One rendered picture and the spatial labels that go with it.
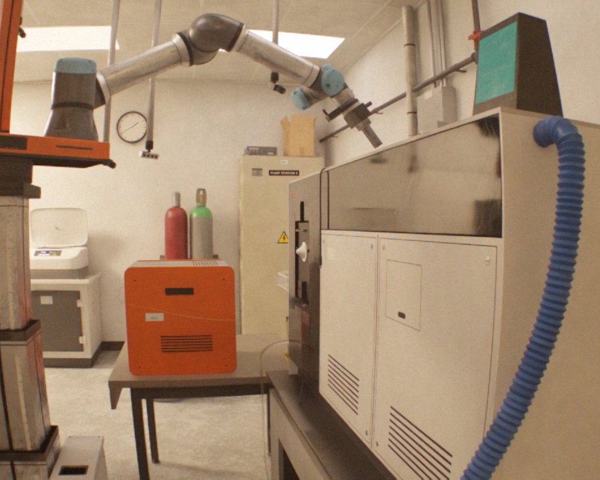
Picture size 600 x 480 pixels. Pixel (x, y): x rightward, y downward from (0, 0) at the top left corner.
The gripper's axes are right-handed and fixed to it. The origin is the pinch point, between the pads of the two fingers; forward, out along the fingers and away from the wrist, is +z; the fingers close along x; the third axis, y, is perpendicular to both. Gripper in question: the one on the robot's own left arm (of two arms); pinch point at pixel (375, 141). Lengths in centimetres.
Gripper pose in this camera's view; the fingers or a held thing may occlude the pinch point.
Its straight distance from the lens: 165.2
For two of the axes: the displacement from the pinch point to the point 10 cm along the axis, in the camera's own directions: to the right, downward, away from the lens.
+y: 8.0, -6.0, 0.9
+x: -1.4, -0.3, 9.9
